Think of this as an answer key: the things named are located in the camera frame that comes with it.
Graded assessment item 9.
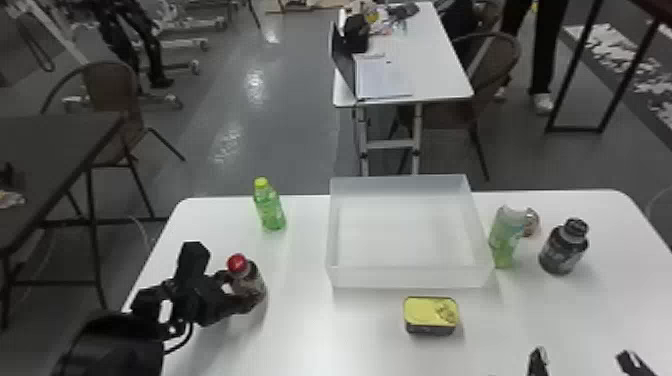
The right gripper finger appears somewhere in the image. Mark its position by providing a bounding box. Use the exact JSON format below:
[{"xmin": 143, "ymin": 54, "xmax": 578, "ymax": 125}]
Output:
[
  {"xmin": 526, "ymin": 345, "xmax": 550, "ymax": 376},
  {"xmin": 614, "ymin": 349, "xmax": 659, "ymax": 376}
]

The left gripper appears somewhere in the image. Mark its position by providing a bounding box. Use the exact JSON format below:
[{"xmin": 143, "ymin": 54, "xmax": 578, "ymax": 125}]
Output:
[{"xmin": 170, "ymin": 268, "xmax": 264, "ymax": 328}]

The brown bottle with red cap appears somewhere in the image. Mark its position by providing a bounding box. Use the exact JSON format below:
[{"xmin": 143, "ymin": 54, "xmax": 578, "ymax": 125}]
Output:
[{"xmin": 226, "ymin": 252, "xmax": 268, "ymax": 314}]

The green bottle with yellow cap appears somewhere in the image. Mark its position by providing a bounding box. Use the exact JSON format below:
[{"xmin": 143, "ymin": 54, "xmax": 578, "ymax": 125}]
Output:
[{"xmin": 252, "ymin": 176, "xmax": 288, "ymax": 232}]

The black bottle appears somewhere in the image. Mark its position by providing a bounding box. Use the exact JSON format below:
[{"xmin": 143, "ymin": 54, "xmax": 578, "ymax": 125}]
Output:
[{"xmin": 537, "ymin": 217, "xmax": 591, "ymax": 277}]

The yellow can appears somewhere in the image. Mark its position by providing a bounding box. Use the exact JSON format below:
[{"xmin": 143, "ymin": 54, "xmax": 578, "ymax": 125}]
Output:
[{"xmin": 403, "ymin": 295, "xmax": 462, "ymax": 337}]

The clear box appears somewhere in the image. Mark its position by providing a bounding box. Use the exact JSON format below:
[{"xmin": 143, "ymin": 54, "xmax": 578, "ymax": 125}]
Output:
[{"xmin": 324, "ymin": 174, "xmax": 496, "ymax": 290}]

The dark side table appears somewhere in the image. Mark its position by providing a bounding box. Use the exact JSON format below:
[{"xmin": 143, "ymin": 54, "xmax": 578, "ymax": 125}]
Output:
[
  {"xmin": 544, "ymin": 0, "xmax": 672, "ymax": 136},
  {"xmin": 0, "ymin": 112, "xmax": 170, "ymax": 333}
]

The brown chair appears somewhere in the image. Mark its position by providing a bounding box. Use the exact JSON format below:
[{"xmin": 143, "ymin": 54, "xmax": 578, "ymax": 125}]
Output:
[
  {"xmin": 389, "ymin": 30, "xmax": 524, "ymax": 183},
  {"xmin": 40, "ymin": 59, "xmax": 188, "ymax": 220}
]

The white paper sheet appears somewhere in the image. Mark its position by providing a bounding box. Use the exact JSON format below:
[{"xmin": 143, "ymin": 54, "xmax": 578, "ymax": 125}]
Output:
[{"xmin": 352, "ymin": 52, "xmax": 416, "ymax": 101}]

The white side table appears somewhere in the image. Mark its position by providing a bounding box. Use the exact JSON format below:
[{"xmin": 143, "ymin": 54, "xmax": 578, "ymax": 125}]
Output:
[{"xmin": 329, "ymin": 0, "xmax": 476, "ymax": 178}]

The person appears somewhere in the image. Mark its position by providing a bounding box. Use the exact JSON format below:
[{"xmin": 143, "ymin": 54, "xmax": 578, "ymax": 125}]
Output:
[{"xmin": 493, "ymin": 0, "xmax": 572, "ymax": 117}]

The black cable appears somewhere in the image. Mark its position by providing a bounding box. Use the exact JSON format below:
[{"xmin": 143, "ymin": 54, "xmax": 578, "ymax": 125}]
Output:
[{"xmin": 162, "ymin": 320, "xmax": 194, "ymax": 355}]

